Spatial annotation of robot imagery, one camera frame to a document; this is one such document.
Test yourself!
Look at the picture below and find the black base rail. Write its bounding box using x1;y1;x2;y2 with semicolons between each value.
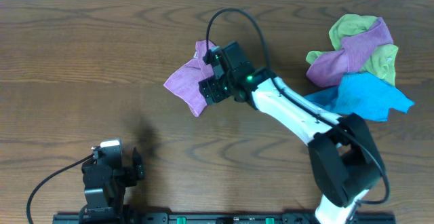
52;212;396;224

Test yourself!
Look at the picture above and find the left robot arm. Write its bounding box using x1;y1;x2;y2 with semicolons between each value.
78;145;144;223

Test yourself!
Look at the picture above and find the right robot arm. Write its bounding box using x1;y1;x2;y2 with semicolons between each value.
199;64;387;223

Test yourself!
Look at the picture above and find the purple cloth in pile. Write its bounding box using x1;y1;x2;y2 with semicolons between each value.
306;14;393;88

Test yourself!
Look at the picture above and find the blue cloth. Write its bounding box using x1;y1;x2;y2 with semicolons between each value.
305;73;414;122

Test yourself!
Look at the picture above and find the green cloth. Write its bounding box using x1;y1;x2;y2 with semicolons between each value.
305;14;399;87

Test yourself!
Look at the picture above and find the purple cloth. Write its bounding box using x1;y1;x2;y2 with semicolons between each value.
306;14;393;88
164;40;215;117

